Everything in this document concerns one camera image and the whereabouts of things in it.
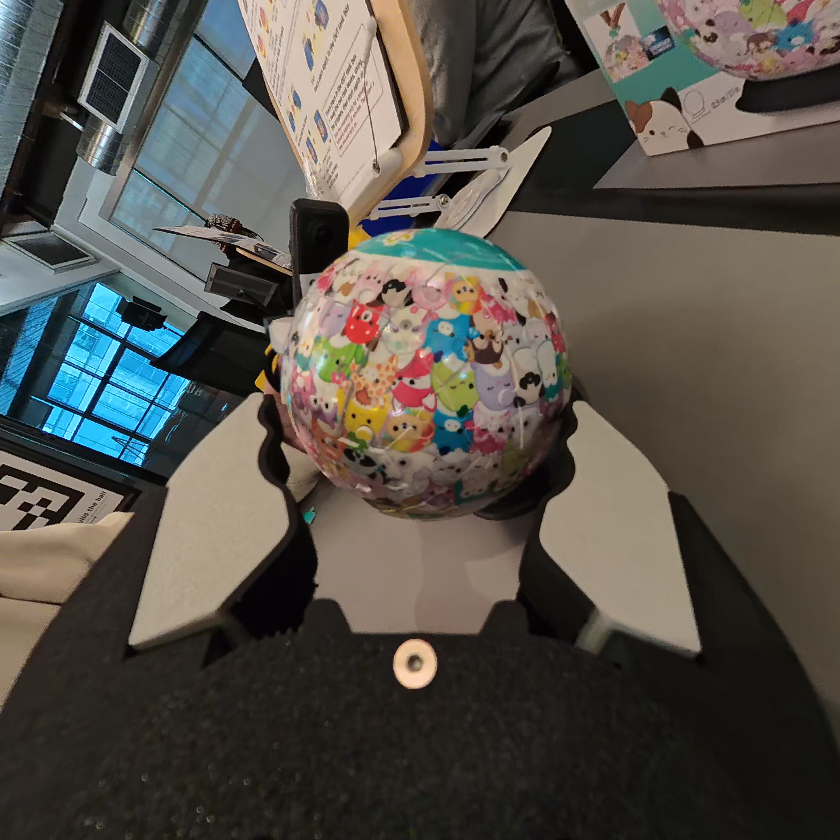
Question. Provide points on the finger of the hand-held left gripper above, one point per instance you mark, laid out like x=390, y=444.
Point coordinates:
x=281, y=334

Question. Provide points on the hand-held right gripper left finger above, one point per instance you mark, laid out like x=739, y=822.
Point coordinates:
x=210, y=544

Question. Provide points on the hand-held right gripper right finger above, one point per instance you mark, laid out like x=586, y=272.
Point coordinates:
x=623, y=551

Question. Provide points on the colourful puzzle ball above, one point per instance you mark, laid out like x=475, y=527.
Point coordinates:
x=426, y=367

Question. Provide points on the person's left forearm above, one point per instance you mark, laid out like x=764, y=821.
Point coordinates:
x=303, y=476

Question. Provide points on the black ball stand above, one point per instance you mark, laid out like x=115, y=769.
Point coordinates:
x=525, y=505

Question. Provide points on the puzzle box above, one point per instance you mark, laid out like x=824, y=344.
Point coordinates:
x=689, y=98

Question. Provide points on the person's left hand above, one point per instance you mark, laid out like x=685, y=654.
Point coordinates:
x=289, y=426

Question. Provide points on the black studio light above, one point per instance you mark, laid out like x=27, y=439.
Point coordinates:
x=141, y=312

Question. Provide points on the black framed sign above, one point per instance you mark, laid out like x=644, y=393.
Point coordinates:
x=65, y=499

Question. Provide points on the printed instruction sheet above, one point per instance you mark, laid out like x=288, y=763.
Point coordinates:
x=341, y=79

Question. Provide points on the instruction sheet on stand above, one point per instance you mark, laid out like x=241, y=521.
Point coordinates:
x=413, y=98

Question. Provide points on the window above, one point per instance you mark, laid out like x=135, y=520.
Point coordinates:
x=111, y=387

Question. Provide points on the ceiling vent grille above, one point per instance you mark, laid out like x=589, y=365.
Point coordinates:
x=111, y=75

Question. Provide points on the silver ventilation duct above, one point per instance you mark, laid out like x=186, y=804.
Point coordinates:
x=26, y=65
x=157, y=19

